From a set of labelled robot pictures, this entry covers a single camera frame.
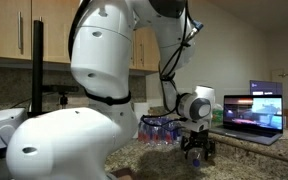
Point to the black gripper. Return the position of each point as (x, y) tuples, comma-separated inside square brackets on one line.
[(198, 138)]

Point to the clear Fiji water bottle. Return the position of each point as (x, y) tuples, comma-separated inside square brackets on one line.
[(196, 162)]

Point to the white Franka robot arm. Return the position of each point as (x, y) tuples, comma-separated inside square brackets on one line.
[(67, 143)]

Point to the plastic-wrapped water bottle pack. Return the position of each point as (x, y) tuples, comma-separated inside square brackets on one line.
[(157, 133)]

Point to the grey laptop computer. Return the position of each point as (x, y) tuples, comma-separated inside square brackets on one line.
[(250, 113)]

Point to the flat computer monitor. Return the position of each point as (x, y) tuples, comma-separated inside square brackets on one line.
[(267, 87)]

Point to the white door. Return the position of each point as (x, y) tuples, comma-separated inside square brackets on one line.
[(274, 75)]

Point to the black stand pole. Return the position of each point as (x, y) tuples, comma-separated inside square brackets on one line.
[(37, 66)]

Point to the white VR headset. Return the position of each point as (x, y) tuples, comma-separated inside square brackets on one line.
[(0, 130)]

